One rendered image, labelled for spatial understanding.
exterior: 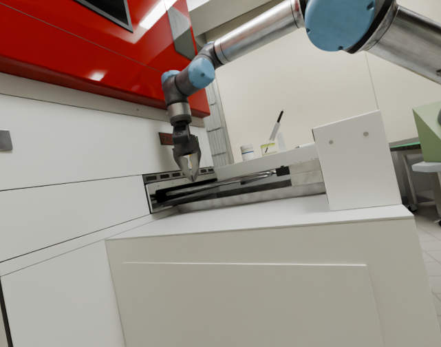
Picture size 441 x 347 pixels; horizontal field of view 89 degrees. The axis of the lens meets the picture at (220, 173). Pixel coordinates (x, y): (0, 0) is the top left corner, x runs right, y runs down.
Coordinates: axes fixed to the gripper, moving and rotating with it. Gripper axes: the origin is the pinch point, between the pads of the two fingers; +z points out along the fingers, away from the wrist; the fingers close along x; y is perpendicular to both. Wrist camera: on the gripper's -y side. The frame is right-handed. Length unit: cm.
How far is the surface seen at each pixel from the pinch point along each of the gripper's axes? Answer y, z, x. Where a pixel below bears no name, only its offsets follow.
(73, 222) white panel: -19.8, 4.8, 26.7
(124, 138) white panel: -3.7, -16.4, 17.5
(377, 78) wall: 246, -91, -257
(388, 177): -39, 7, -33
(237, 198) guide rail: -3.8, 9.2, -12.5
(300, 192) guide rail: -12.9, 10.1, -28.7
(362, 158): -38.2, 3.6, -30.8
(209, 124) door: 333, -99, -7
